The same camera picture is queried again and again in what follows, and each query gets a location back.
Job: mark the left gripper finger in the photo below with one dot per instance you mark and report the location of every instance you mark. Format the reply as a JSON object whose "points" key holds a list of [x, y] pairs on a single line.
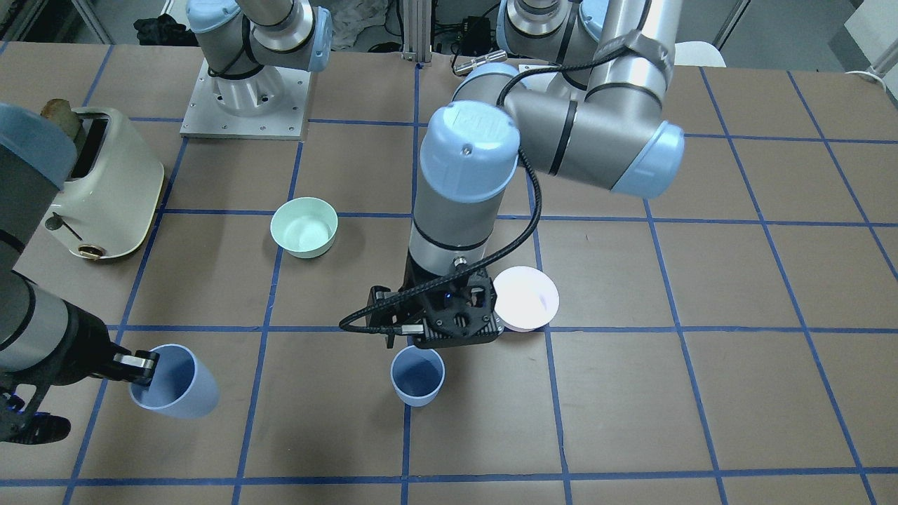
{"points": [[387, 320]]}

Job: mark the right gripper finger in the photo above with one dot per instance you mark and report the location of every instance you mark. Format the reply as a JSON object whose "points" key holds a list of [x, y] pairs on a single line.
{"points": [[138, 368]]}

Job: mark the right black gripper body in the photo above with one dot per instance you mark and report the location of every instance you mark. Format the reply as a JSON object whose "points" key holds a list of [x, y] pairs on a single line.
{"points": [[84, 351]]}

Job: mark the blue cup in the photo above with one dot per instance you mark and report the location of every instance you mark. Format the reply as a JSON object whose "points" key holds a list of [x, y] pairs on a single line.
{"points": [[417, 375], [182, 386]]}

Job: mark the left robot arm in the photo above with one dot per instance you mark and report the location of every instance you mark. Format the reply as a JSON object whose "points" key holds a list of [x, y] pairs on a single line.
{"points": [[592, 115]]}

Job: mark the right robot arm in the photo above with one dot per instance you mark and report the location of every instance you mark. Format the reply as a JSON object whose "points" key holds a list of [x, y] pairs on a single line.
{"points": [[238, 39]]}

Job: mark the pink bowl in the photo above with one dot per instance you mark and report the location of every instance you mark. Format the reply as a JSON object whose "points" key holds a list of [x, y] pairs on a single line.
{"points": [[527, 299]]}

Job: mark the green bowl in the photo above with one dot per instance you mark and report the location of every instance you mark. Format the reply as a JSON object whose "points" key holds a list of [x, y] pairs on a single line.
{"points": [[305, 227]]}

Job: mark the cream toaster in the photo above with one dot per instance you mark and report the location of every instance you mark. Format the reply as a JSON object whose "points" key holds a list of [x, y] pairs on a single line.
{"points": [[108, 202]]}

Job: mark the bread slice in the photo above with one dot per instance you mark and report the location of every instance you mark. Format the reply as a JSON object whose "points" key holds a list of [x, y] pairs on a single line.
{"points": [[59, 112]]}

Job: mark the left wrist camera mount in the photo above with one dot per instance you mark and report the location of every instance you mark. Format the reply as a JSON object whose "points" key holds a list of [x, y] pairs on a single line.
{"points": [[456, 319]]}

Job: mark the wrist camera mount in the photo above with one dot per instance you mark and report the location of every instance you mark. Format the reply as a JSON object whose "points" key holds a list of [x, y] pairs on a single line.
{"points": [[35, 428], [456, 319]]}

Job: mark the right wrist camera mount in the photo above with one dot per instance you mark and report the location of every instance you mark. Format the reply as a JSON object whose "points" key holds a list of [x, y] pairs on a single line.
{"points": [[35, 428]]}

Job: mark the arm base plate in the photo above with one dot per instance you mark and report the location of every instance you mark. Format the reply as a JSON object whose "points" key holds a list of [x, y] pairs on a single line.
{"points": [[271, 105]]}

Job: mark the aluminium frame post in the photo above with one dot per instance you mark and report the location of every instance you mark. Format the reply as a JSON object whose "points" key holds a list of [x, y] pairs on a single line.
{"points": [[417, 30]]}

